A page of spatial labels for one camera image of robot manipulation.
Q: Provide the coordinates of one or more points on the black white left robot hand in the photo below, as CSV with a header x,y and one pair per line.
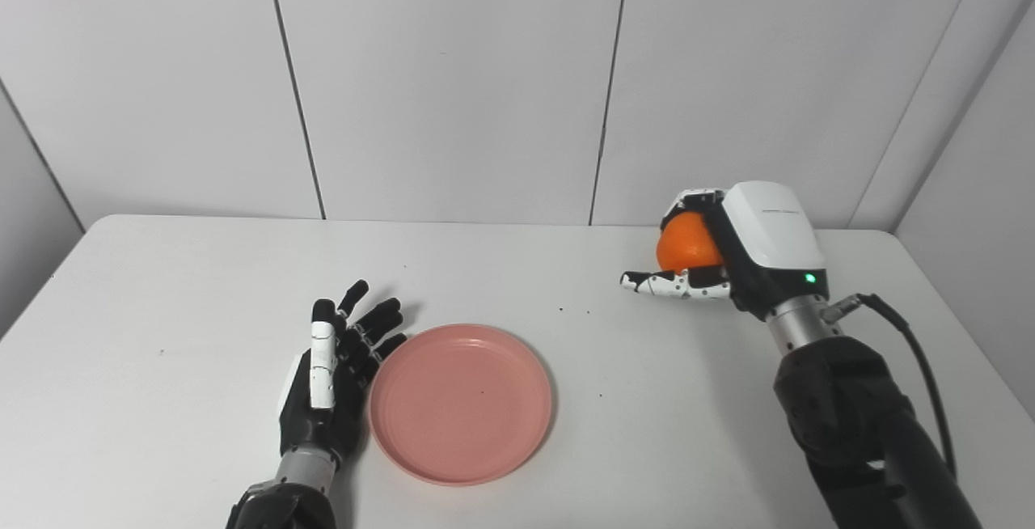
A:
x,y
319,408

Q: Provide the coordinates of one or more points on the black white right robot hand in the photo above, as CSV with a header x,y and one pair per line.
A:
x,y
772,230

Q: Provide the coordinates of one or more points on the orange mandarin fruit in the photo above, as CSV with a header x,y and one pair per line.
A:
x,y
686,244

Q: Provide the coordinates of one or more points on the pink round plate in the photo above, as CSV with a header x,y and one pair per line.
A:
x,y
461,404

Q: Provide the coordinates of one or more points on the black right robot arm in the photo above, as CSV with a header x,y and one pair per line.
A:
x,y
849,416

